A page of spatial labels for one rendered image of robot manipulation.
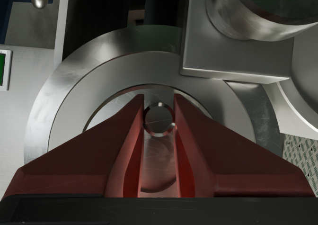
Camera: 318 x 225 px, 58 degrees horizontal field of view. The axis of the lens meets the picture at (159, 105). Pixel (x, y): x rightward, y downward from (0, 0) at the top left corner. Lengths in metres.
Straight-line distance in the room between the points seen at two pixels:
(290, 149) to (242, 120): 0.26
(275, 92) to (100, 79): 0.10
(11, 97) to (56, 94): 0.38
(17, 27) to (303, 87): 3.01
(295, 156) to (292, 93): 0.24
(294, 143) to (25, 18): 2.97
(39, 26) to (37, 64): 2.75
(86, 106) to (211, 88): 0.07
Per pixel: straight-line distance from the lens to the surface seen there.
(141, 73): 0.16
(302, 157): 0.39
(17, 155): 0.56
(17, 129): 0.55
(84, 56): 0.17
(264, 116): 0.17
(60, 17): 0.19
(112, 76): 0.16
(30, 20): 3.23
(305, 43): 0.19
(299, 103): 0.18
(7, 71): 0.56
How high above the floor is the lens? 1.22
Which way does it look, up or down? 1 degrees down
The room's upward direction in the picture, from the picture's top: 174 degrees counter-clockwise
